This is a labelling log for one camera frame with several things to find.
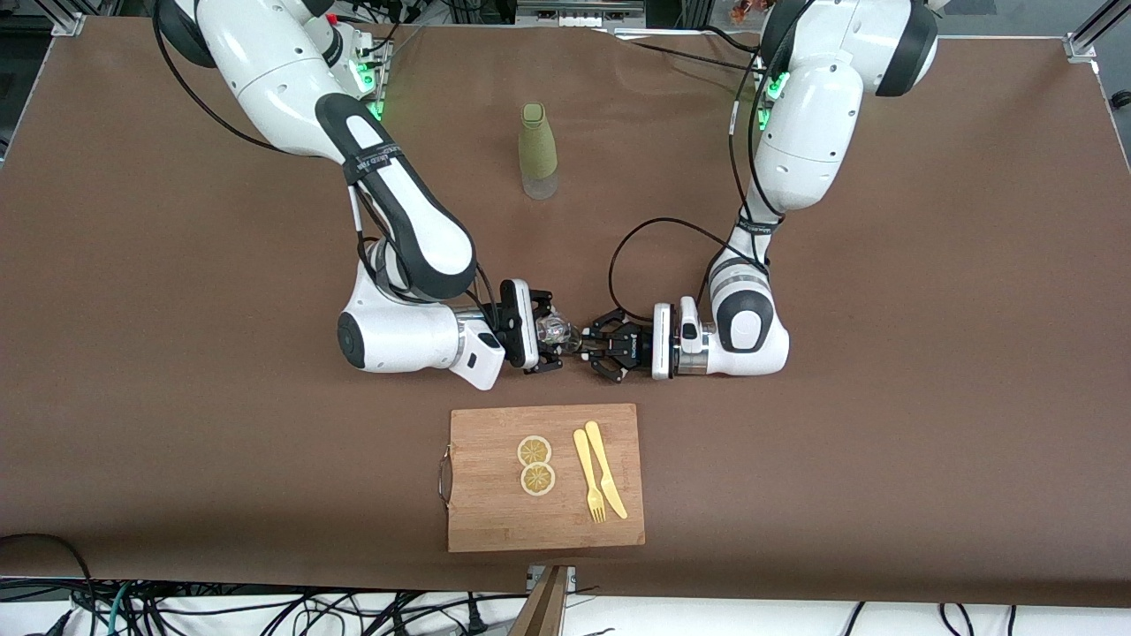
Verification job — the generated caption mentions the clear glass shaker cup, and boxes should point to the clear glass shaker cup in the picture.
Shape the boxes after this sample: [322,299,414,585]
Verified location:
[535,309,577,351]

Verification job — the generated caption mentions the yellow plastic knife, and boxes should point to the yellow plastic knife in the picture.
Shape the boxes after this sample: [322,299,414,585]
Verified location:
[584,420,629,520]

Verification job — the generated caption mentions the yellow plastic fork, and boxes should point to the yellow plastic fork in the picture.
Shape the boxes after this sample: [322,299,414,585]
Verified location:
[573,428,608,524]

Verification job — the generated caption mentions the green sleeved glass bottle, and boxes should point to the green sleeved glass bottle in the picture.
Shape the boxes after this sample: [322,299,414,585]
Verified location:
[518,102,559,201]

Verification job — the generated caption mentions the wooden cutting board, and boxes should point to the wooden cutting board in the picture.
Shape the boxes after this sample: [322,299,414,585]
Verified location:
[438,403,646,554]

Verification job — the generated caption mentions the brown table cover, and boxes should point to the brown table cover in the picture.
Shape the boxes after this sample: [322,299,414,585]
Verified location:
[0,16,1131,609]

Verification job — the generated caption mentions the grey metal equipment rack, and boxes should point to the grey metal equipment rack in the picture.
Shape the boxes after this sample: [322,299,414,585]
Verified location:
[517,0,646,29]

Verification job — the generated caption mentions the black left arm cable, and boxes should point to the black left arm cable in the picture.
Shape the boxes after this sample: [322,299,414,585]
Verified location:
[607,0,778,329]

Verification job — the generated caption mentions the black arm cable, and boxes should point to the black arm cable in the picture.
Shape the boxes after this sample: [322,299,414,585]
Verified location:
[152,0,394,297]
[607,0,778,329]

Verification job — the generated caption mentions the wooden post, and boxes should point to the wooden post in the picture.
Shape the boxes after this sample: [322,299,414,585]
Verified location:
[510,566,571,636]

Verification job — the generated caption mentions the black base power cable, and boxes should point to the black base power cable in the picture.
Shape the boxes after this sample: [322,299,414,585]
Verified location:
[616,25,763,76]

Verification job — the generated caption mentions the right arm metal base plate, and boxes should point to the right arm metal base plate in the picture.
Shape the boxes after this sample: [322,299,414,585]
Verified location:
[353,35,391,123]

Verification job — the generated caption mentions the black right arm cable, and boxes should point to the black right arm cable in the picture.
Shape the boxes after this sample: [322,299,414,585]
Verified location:
[152,0,394,297]

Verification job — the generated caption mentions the thick black looped cable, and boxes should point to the thick black looped cable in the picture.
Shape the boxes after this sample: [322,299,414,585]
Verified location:
[0,532,95,636]

